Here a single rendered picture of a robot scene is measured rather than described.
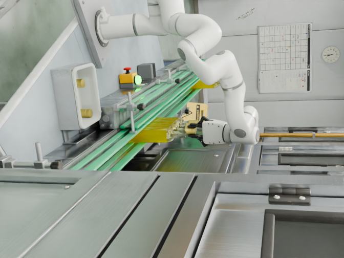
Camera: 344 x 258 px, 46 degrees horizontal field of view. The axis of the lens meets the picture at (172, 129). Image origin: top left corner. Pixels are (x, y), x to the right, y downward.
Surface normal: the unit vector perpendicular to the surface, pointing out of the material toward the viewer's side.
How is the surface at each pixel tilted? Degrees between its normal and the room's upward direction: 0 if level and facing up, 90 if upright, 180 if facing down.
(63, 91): 90
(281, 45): 90
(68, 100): 90
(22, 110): 0
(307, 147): 90
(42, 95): 0
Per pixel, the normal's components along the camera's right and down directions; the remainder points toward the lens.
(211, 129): -0.52, 0.22
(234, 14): -0.25, 0.28
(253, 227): -0.07, -0.96
